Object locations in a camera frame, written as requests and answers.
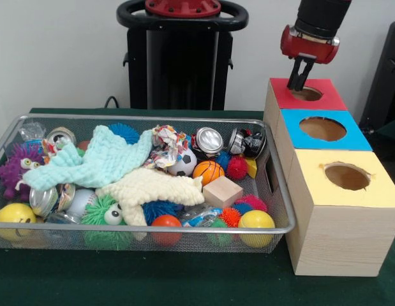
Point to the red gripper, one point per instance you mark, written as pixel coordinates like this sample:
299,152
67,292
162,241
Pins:
309,46

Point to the black red crushed soda can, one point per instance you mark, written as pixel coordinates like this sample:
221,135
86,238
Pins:
251,143

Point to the colourful paper wad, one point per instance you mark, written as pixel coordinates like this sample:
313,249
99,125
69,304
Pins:
165,143

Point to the cream waffle cloth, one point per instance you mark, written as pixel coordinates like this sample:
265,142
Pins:
152,188

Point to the mint green cloth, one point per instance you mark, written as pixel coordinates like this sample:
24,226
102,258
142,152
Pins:
101,159

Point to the wooden box with three holes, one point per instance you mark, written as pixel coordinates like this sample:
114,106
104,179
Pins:
344,236

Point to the black upright panel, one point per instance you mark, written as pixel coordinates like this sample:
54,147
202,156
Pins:
385,79

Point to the small orange basketball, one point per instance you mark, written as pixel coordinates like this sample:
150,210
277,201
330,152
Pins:
208,172

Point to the wooden cube block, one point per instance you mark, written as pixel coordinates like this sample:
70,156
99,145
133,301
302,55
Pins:
222,192

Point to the small soccer ball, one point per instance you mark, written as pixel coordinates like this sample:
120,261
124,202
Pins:
184,161

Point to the plain yellow ball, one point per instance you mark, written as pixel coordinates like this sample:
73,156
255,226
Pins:
256,220

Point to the green furry toy with eyes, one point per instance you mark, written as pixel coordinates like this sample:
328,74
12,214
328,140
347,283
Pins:
98,208

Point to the dark green table cloth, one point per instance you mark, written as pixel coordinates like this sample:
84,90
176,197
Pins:
152,280

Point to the purple spiky monster toy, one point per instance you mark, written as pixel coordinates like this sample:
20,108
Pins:
9,172

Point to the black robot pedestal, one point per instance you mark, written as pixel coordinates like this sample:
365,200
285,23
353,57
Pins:
181,63

